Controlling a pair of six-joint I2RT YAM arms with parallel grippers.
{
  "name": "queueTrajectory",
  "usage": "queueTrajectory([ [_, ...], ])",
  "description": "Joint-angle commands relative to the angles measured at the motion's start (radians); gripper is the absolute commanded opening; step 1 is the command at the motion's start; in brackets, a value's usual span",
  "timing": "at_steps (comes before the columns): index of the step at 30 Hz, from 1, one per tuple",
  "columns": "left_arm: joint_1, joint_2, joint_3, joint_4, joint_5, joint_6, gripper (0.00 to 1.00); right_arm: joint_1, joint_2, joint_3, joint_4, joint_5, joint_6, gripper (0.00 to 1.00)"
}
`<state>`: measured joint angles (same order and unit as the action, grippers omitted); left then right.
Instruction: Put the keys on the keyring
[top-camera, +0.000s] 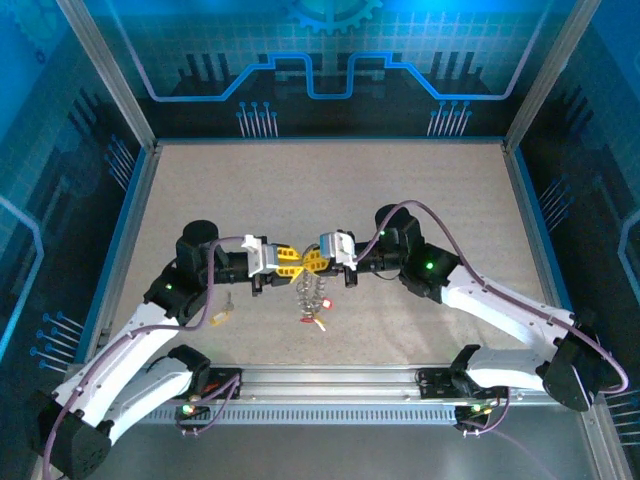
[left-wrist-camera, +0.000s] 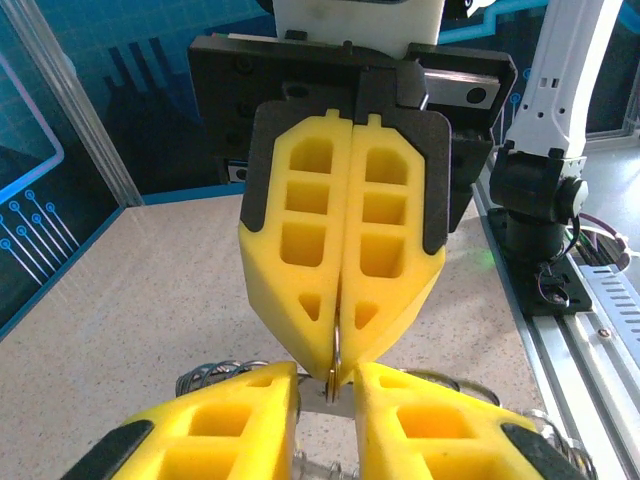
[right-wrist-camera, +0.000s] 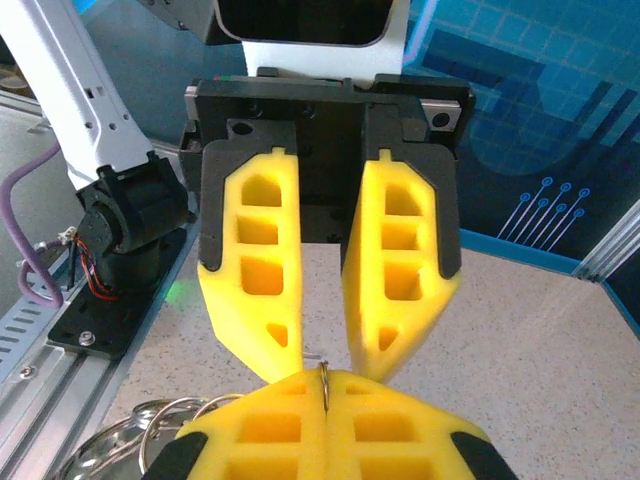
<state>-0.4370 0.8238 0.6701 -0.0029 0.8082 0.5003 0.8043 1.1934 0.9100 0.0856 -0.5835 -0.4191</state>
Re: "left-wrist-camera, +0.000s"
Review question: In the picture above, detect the silver split keyring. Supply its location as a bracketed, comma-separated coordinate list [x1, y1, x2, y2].
[326, 309, 344, 404]

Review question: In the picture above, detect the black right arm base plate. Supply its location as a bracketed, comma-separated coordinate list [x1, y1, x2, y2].
[487, 207, 594, 317]

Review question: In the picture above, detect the slotted grey cable tray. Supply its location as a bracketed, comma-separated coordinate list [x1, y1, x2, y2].
[579, 264, 640, 352]

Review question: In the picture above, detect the aluminium frame post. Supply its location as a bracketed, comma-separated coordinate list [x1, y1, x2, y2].
[9, 0, 146, 209]

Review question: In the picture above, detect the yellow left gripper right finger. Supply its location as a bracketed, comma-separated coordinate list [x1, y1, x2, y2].
[352, 361, 589, 480]

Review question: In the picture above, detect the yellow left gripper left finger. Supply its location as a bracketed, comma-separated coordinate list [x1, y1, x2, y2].
[59, 360, 301, 480]

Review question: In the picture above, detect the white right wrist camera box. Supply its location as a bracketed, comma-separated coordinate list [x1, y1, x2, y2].
[254, 0, 446, 60]

